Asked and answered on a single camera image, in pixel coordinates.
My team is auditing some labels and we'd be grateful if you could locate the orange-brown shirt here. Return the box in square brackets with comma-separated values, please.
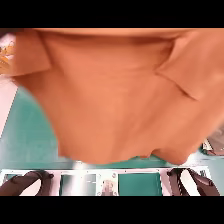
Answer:
[10, 27, 224, 166]

